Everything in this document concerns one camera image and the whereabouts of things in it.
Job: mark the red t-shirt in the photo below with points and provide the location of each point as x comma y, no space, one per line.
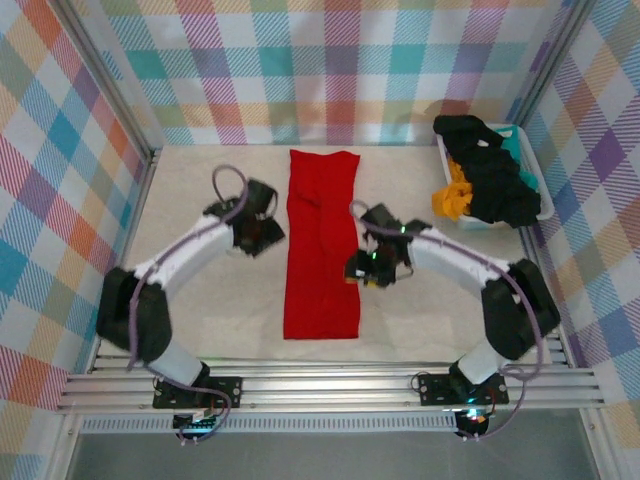
320,300

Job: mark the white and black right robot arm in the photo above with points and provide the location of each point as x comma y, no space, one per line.
450,260

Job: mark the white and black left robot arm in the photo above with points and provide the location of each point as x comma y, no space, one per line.
200,255

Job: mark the yellow t-shirt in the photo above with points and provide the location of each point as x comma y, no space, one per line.
452,200

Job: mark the black t-shirt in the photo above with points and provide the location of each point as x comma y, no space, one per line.
495,180

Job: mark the white plastic basket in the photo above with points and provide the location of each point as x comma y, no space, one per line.
542,200

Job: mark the teal t-shirt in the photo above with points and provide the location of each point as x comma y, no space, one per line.
515,142

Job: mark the right controller circuit board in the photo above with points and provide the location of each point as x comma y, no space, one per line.
472,420

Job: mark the controller circuit board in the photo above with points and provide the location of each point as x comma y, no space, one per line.
197,422
472,420

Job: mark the left controller circuit board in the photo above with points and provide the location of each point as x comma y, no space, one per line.
197,422

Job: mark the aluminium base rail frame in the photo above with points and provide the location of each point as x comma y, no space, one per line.
325,387

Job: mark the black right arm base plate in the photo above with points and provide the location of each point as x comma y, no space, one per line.
435,390

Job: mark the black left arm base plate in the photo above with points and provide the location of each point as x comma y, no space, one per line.
227,390

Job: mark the aluminium corner post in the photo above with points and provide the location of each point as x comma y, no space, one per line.
555,55
105,70

